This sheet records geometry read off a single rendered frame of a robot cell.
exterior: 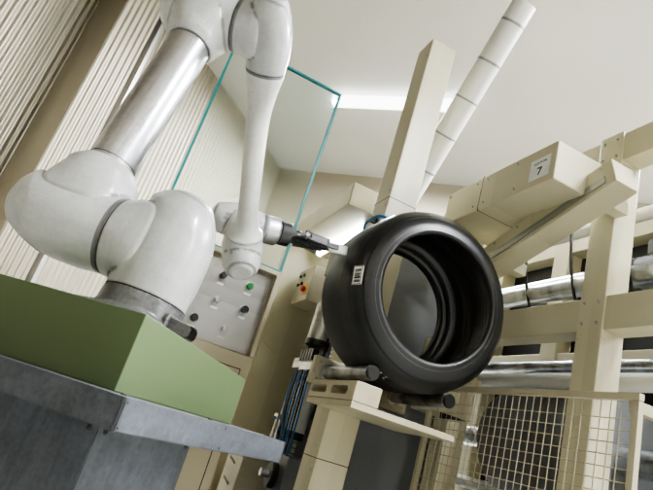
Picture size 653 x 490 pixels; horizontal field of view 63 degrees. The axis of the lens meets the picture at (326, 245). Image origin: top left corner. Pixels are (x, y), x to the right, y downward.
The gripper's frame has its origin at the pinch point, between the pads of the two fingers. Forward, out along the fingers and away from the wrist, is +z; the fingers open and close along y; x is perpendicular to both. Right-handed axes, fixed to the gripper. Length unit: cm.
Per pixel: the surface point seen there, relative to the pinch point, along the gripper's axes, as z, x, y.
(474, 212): 56, -31, 6
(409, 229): 18.5, -8.5, -12.6
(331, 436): 20, 58, 28
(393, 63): 99, -229, 188
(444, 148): 72, -85, 56
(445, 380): 37, 35, -12
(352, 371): 11.7, 37.2, 0.7
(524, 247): 70, -18, -7
